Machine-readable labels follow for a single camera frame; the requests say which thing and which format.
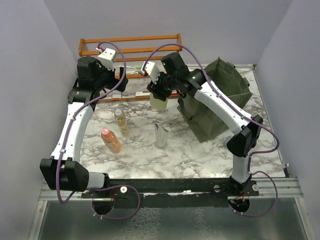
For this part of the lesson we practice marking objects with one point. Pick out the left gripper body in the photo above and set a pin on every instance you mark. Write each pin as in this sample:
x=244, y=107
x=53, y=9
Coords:
x=106, y=77

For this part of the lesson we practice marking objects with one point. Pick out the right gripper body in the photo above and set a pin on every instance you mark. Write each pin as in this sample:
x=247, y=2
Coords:
x=163, y=87

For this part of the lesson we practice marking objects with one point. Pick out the green bottle beige cap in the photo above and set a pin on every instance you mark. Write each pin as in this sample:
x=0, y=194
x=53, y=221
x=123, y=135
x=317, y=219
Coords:
x=157, y=104

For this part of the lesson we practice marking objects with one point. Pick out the green canvas bag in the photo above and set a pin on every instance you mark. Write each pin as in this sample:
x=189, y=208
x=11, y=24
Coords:
x=209, y=114

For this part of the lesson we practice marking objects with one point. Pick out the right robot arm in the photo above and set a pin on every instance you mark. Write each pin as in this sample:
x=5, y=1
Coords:
x=196, y=84

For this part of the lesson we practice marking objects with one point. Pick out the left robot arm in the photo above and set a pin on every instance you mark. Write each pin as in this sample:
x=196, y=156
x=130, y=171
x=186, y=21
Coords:
x=62, y=170

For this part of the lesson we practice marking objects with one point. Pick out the small white box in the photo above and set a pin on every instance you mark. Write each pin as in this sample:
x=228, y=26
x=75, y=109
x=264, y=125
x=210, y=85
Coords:
x=116, y=95

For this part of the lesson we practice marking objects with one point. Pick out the long white box black stripe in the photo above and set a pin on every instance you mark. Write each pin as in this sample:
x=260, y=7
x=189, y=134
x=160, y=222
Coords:
x=142, y=94

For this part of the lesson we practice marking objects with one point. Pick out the green white marker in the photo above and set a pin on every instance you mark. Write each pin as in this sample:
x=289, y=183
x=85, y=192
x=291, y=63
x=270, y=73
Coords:
x=130, y=67

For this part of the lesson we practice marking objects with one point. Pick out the orange wooden shelf rack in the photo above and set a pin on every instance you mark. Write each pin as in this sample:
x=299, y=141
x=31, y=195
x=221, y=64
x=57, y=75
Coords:
x=131, y=51

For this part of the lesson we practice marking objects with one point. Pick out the small amber bottle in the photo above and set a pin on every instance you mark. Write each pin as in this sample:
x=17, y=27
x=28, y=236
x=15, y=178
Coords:
x=121, y=120

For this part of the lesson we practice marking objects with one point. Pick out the silver foil pouch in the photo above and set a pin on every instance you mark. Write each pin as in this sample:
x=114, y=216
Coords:
x=161, y=135

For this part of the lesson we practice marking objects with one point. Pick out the pink orange bottle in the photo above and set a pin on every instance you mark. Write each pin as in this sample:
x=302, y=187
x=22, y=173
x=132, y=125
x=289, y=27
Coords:
x=111, y=141

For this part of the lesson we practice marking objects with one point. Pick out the small purple jar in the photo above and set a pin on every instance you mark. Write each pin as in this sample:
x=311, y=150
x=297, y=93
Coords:
x=228, y=138

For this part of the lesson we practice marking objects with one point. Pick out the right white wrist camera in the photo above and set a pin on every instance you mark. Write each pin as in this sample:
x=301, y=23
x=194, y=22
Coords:
x=150, y=69

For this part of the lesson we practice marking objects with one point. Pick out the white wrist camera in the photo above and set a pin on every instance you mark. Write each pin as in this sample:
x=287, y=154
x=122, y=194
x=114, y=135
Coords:
x=150, y=69
x=107, y=57

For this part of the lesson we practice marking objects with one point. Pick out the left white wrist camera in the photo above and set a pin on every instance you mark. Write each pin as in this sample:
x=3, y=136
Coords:
x=107, y=57

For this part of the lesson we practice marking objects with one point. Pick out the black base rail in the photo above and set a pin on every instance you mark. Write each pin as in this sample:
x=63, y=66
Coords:
x=171, y=192

